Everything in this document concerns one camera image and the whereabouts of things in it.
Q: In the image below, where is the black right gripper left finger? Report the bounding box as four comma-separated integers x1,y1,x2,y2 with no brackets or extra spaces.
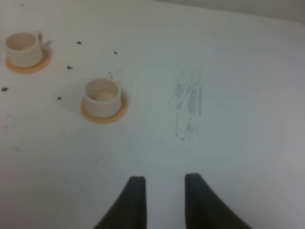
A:
95,176,147,229

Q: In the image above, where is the orange coaster near teapot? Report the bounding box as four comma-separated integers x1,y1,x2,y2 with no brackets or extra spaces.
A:
5,48,51,74

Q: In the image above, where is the orange coaster far right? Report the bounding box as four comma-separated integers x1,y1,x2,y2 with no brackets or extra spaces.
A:
80,95,128,124

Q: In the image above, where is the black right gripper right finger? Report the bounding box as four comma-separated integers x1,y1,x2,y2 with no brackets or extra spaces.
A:
185,173,250,229

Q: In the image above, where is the white teacup far right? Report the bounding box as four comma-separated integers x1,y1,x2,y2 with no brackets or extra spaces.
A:
83,78,122,118

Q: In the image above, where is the white teacup near teapot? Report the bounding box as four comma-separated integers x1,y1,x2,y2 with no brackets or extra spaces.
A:
5,31,43,68

